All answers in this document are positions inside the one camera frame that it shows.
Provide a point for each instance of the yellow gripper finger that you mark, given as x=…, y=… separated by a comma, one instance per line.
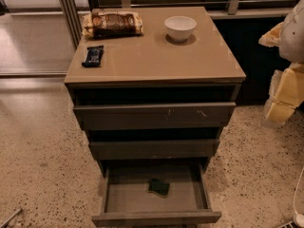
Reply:
x=272, y=37
x=286, y=94

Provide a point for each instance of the green yellow sponge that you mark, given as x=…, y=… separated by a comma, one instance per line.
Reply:
x=158, y=187

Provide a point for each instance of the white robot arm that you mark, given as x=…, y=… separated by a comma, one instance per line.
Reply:
x=291, y=45

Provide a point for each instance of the grey top drawer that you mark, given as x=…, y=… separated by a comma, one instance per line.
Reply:
x=153, y=116

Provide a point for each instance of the grey drawer cabinet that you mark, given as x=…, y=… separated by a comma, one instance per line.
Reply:
x=154, y=69

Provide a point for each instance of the grey open bottom drawer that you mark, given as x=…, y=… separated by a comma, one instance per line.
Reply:
x=128, y=203

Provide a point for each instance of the grey middle drawer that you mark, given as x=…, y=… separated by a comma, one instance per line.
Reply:
x=154, y=149

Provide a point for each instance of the white ceramic bowl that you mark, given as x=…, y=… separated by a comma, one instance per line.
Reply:
x=180, y=28

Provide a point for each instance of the brown snack bag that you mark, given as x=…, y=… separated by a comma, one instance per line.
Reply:
x=103, y=24

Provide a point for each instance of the dark blue candy bar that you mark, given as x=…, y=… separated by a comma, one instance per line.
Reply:
x=93, y=56

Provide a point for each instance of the metal rod on floor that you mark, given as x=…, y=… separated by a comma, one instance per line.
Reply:
x=5, y=223

